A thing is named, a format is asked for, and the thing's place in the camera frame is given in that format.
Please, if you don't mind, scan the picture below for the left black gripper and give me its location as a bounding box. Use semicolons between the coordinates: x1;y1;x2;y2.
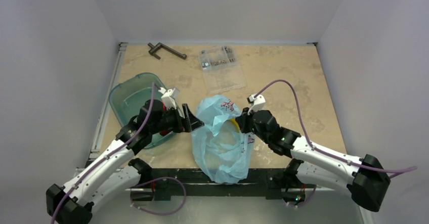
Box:
150;104;203;135

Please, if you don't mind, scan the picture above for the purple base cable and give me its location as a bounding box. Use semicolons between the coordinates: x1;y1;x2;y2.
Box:
285;186;317;209
130;177;187;216

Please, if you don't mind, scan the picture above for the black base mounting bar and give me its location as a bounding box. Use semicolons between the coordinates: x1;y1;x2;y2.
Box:
128;168;312;204

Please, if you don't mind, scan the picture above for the dark metal crank handle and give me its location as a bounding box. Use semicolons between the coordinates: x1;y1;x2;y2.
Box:
147;42;187;60

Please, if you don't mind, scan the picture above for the yellow fake banana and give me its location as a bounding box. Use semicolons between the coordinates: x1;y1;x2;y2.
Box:
229;118;241;132

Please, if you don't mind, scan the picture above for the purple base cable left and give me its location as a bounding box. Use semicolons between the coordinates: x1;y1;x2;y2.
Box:
130;177;187;216

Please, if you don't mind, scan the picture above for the teal plastic tub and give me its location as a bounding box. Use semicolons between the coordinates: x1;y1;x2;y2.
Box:
109;73;166;142

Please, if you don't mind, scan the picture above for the red fake apple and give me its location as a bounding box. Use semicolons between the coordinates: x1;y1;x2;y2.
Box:
159;130;172;137

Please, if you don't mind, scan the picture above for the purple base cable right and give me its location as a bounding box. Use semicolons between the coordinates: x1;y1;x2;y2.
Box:
285;186;317;209

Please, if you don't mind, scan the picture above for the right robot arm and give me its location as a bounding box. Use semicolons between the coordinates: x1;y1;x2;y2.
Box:
234;108;391;212

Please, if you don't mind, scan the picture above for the light blue plastic bag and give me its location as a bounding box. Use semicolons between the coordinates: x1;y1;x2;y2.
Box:
191;95;255;184

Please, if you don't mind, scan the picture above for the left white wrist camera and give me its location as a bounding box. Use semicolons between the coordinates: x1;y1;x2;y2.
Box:
158;87;180;110

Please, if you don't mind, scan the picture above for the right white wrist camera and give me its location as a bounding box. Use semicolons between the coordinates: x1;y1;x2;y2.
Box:
247;94;266;115

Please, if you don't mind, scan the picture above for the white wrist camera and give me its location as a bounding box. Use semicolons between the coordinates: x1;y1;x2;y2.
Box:
247;94;266;115
158;87;180;110

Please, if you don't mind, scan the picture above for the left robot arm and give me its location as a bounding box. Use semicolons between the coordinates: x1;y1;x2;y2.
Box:
46;99;204;223

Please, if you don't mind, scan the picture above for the clear plastic organizer box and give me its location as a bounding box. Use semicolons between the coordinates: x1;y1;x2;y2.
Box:
198;46;246;94

